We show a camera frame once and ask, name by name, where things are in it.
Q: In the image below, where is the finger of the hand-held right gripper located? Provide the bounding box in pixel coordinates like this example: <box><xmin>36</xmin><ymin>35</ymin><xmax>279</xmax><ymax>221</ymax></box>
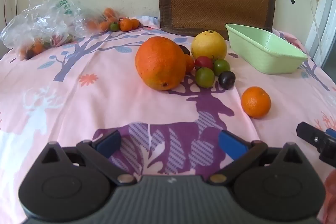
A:
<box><xmin>296</xmin><ymin>122</ymin><xmax>336</xmax><ymax>168</ymax></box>

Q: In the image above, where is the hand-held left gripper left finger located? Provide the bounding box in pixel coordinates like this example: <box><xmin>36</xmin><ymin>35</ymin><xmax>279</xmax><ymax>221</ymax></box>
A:
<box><xmin>39</xmin><ymin>130</ymin><xmax>137</xmax><ymax>186</ymax></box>

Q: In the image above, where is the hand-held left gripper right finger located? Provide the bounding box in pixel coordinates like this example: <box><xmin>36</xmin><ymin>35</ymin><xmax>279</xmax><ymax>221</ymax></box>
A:
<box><xmin>209</xmin><ymin>130</ymin><xmax>302</xmax><ymax>186</ymax></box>

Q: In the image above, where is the small mandarin orange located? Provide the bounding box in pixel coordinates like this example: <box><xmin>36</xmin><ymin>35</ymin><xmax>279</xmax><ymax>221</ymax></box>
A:
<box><xmin>241</xmin><ymin>86</ymin><xmax>272</xmax><ymax>119</ymax></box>

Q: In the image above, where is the green cherry tomato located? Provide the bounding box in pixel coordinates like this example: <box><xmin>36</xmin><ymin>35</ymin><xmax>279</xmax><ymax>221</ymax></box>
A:
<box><xmin>195</xmin><ymin>67</ymin><xmax>216</xmax><ymax>88</ymax></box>
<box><xmin>213</xmin><ymin>58</ymin><xmax>231</xmax><ymax>76</ymax></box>

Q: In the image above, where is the red cherry tomato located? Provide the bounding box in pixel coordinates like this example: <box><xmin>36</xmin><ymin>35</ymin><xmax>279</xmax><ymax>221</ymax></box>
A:
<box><xmin>195</xmin><ymin>56</ymin><xmax>214</xmax><ymax>70</ymax></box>

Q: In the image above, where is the small orange tomato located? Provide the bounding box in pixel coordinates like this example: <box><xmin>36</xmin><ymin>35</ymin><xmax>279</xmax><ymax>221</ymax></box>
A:
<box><xmin>184</xmin><ymin>54</ymin><xmax>195</xmax><ymax>74</ymax></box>

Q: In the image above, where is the light green plastic basin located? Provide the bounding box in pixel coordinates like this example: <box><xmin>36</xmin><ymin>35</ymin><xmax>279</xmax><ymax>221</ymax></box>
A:
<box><xmin>225</xmin><ymin>24</ymin><xmax>308</xmax><ymax>74</ymax></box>

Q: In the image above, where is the large orange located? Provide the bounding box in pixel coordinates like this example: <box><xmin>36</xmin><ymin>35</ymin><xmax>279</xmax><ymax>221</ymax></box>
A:
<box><xmin>135</xmin><ymin>36</ymin><xmax>187</xmax><ymax>91</ymax></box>

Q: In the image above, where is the yellow grapefruit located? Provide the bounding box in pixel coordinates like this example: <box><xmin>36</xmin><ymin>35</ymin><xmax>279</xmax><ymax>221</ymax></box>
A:
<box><xmin>191</xmin><ymin>30</ymin><xmax>227</xmax><ymax>60</ymax></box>

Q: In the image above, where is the pink printed bedsheet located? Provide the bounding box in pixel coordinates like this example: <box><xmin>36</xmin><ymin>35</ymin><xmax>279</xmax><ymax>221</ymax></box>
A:
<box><xmin>0</xmin><ymin>15</ymin><xmax>336</xmax><ymax>224</ymax></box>

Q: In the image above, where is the pile of small oranges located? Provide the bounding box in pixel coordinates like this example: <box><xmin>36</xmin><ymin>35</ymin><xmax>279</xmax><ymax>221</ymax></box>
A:
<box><xmin>85</xmin><ymin>7</ymin><xmax>140</xmax><ymax>32</ymax></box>

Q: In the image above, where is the clear plastic bag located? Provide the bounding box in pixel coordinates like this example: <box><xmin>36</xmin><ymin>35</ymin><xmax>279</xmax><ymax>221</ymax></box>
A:
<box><xmin>0</xmin><ymin>0</ymin><xmax>87</xmax><ymax>60</ymax></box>

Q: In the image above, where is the white cable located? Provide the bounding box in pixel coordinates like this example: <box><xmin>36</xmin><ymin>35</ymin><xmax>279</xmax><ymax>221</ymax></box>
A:
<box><xmin>295</xmin><ymin>0</ymin><xmax>324</xmax><ymax>56</ymax></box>

